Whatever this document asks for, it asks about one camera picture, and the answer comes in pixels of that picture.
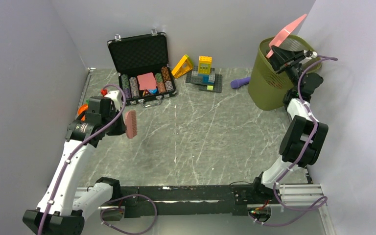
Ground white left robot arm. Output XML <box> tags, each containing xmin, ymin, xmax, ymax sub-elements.
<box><xmin>23</xmin><ymin>91</ymin><xmax>137</xmax><ymax>235</ymax></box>

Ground orange horseshoe toy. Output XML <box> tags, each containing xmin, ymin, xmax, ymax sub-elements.
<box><xmin>77</xmin><ymin>103</ymin><xmax>88</xmax><ymax>121</ymax></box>

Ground black poker chip case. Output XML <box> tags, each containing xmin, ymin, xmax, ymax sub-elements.
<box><xmin>107</xmin><ymin>29</ymin><xmax>178</xmax><ymax>108</ymax></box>

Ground pink hand brush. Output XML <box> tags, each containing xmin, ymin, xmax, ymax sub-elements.
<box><xmin>124</xmin><ymin>110</ymin><xmax>138</xmax><ymax>139</ymax></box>

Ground toy brick tower on baseplate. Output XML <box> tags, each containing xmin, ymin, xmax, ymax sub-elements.
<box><xmin>185</xmin><ymin>56</ymin><xmax>222</xmax><ymax>93</ymax></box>

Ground purple cylindrical toy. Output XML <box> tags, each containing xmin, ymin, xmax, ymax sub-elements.
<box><xmin>230</xmin><ymin>77</ymin><xmax>251</xmax><ymax>89</ymax></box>

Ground yellow triangular toy block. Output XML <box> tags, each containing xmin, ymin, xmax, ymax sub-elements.
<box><xmin>172</xmin><ymin>54</ymin><xmax>193</xmax><ymax>79</ymax></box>

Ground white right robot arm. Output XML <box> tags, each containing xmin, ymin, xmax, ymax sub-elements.
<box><xmin>250</xmin><ymin>46</ymin><xmax>329</xmax><ymax>204</ymax></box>

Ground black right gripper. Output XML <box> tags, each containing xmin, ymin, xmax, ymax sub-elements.
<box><xmin>266</xmin><ymin>47</ymin><xmax>306</xmax><ymax>91</ymax></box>

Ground pink dustpan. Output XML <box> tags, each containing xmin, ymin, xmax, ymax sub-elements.
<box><xmin>266</xmin><ymin>13</ymin><xmax>307</xmax><ymax>59</ymax></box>

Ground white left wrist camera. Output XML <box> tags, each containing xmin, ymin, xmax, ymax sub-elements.
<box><xmin>100</xmin><ymin>89</ymin><xmax>126</xmax><ymax>113</ymax></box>

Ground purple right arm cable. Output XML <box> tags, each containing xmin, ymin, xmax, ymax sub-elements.
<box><xmin>248</xmin><ymin>55</ymin><xmax>339</xmax><ymax>227</ymax></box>

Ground green mesh waste bin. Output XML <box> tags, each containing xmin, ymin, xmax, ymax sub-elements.
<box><xmin>248</xmin><ymin>35</ymin><xmax>324</xmax><ymax>110</ymax></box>

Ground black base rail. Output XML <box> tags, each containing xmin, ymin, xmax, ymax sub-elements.
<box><xmin>101</xmin><ymin>184</ymin><xmax>269</xmax><ymax>218</ymax></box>

